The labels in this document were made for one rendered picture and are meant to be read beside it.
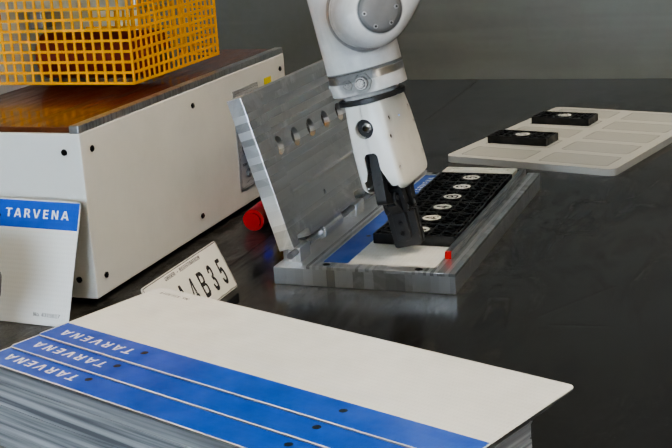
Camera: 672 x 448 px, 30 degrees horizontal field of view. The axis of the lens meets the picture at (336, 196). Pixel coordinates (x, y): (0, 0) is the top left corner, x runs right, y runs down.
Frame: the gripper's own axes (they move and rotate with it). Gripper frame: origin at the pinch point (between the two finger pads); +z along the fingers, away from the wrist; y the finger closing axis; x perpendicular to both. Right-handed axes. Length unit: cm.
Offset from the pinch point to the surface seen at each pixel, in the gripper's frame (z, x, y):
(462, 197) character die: 1.7, -1.1, 18.6
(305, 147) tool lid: -10.3, 12.0, 5.7
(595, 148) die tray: 6, -11, 57
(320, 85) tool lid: -16.1, 12.4, 15.9
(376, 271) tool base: 2.3, 1.5, -8.0
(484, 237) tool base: 3.9, -6.9, 5.2
